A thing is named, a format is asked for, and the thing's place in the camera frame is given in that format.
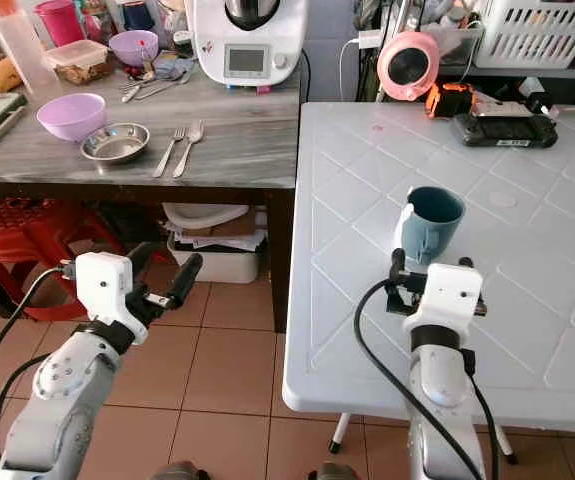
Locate small lilac plastic bowl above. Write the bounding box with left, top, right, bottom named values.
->
left=107, top=29, right=161, bottom=69

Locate clear plastic food container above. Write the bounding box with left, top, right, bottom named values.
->
left=43, top=39, right=112, bottom=87

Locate pink round appliance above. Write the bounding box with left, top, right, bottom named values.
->
left=375, top=29, right=442, bottom=103

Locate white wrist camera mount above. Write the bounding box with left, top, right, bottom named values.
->
left=401, top=261, right=486, bottom=347
left=74, top=251, right=145, bottom=333

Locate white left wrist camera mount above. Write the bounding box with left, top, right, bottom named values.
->
left=74, top=251, right=145, bottom=333

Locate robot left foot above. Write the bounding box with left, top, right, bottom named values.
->
left=151, top=461, right=200, bottom=480

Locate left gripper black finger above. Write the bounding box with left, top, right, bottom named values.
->
left=126, top=241, right=167, bottom=283
left=170, top=252, right=205, bottom=310

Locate large lilac plastic bowl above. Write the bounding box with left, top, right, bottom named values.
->
left=36, top=92, right=108, bottom=143

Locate white plastic basket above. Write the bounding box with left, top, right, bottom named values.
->
left=473, top=0, right=575, bottom=71

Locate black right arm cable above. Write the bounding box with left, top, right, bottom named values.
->
left=353, top=278, right=500, bottom=480

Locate dark blue cup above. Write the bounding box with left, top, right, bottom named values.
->
left=120, top=0, right=158, bottom=33

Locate white kitchen food processor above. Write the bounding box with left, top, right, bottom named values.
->
left=185, top=0, right=307, bottom=89

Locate dark wooden marble-top table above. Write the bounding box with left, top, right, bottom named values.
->
left=0, top=62, right=304, bottom=335

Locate pink plastic cup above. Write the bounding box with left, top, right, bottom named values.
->
left=34, top=0, right=86, bottom=49

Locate white charger with cable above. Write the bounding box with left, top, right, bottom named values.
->
left=337, top=28, right=386, bottom=103

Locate stainless steel bowl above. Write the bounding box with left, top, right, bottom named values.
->
left=80, top=122, right=152, bottom=166

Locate clear bottle with orange cap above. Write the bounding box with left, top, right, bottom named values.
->
left=0, top=0, right=60, bottom=97

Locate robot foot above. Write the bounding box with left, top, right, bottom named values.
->
left=151, top=461, right=200, bottom=480
left=310, top=462, right=360, bottom=480

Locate black handheld controller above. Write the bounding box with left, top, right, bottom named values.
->
left=451, top=99, right=561, bottom=150

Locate orange and black device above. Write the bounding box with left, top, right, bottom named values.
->
left=424, top=81, right=476, bottom=120

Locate teal blue mug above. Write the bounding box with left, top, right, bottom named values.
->
left=393, top=185, right=467, bottom=267

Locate white plastic tub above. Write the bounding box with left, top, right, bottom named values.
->
left=161, top=203, right=266, bottom=285

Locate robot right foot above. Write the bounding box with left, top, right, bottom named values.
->
left=310, top=462, right=360, bottom=480

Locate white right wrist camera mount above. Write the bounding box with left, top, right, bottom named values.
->
left=401, top=261, right=486, bottom=347

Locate steel fork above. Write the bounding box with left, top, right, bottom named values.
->
left=152, top=126, right=187, bottom=180

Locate white plastic table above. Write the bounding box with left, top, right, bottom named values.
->
left=281, top=100, right=575, bottom=467

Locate steel spoon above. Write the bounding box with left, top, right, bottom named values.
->
left=174, top=119, right=207, bottom=180

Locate brown bread roll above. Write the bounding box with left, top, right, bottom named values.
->
left=0, top=57, right=24, bottom=94

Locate red plastic stool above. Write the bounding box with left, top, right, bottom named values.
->
left=0, top=196, right=120, bottom=323

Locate steel cutlery piece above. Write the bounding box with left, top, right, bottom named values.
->
left=120, top=70, right=190, bottom=104

